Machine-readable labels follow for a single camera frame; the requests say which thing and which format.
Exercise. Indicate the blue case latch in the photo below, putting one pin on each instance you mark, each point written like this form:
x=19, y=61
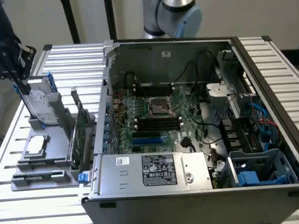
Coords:
x=83, y=177

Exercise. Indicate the black RAM slot bank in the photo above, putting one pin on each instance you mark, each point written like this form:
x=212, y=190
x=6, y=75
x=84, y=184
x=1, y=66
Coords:
x=157, y=123
x=154, y=90

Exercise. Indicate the green motherboard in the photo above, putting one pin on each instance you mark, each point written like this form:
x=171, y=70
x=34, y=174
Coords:
x=159, y=127

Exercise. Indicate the grey power supply unit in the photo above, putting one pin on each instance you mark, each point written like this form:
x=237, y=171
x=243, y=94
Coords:
x=153, y=171

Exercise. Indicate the black stand pole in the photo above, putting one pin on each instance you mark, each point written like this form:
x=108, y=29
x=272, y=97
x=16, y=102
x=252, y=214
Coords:
x=109, y=13
x=69, y=17

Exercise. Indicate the grey parts rack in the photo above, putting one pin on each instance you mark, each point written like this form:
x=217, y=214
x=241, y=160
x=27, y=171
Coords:
x=55, y=159

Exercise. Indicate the hard disk with blue rails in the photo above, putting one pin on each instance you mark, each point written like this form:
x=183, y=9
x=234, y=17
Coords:
x=40, y=104

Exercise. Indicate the blue expansion slot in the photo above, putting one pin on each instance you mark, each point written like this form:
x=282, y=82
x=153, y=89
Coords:
x=146, y=142

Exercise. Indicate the silver metal drive cage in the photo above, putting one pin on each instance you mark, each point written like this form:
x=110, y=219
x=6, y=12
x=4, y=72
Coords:
x=231, y=98

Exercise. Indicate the CPU socket with metal frame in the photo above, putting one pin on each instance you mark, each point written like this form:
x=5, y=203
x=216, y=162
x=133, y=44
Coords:
x=159, y=106

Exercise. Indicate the silver CPU chip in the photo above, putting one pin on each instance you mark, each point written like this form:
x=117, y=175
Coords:
x=36, y=144

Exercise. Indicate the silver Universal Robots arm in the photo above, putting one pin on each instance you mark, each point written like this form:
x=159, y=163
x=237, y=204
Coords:
x=171, y=13

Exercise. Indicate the green graphics card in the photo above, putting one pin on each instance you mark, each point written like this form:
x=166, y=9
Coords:
x=80, y=132

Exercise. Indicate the open black PC case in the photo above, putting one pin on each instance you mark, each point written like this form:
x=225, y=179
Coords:
x=202, y=205

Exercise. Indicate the blue plastic disk bay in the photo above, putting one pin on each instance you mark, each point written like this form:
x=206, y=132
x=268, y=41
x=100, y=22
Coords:
x=262, y=168

